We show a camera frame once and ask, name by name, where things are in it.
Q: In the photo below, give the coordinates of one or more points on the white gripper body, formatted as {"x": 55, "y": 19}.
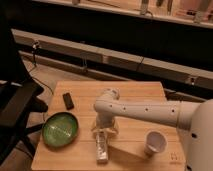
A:
{"x": 105, "y": 121}

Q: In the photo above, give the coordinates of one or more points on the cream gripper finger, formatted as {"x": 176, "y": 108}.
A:
{"x": 94, "y": 126}
{"x": 115, "y": 128}

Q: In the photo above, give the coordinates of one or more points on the clear plastic bottle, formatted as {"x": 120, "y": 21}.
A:
{"x": 101, "y": 147}

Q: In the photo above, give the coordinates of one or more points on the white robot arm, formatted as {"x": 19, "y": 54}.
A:
{"x": 196, "y": 118}

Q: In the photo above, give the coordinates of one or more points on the green ceramic bowl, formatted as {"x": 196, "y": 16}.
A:
{"x": 60, "y": 129}

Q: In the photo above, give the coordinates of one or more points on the black rectangular block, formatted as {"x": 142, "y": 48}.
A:
{"x": 68, "y": 101}

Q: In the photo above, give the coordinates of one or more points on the white paper cup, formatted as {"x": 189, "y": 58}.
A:
{"x": 155, "y": 143}

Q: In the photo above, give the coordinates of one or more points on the black office chair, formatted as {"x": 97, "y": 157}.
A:
{"x": 18, "y": 96}

